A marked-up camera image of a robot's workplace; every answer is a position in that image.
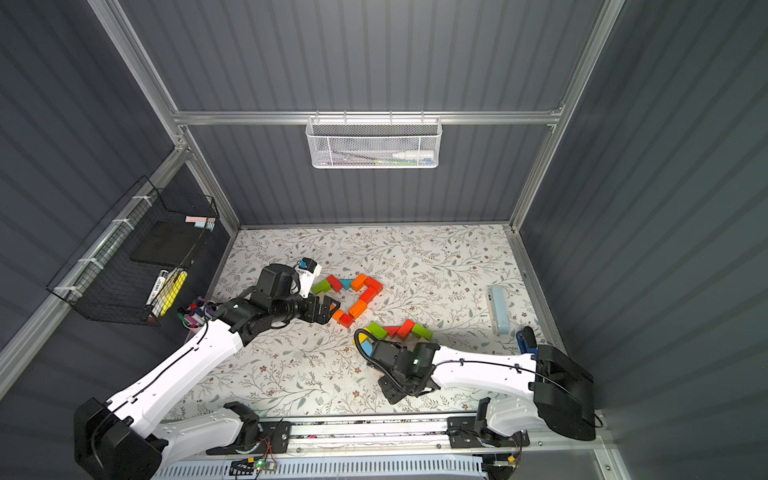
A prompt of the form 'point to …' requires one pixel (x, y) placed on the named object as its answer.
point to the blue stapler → (527, 341)
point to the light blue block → (367, 346)
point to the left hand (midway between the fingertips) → (324, 300)
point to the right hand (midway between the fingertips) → (391, 390)
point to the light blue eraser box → (498, 309)
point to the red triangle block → (391, 330)
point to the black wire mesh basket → (113, 275)
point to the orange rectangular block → (359, 282)
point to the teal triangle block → (346, 283)
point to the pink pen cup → (196, 314)
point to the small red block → (346, 320)
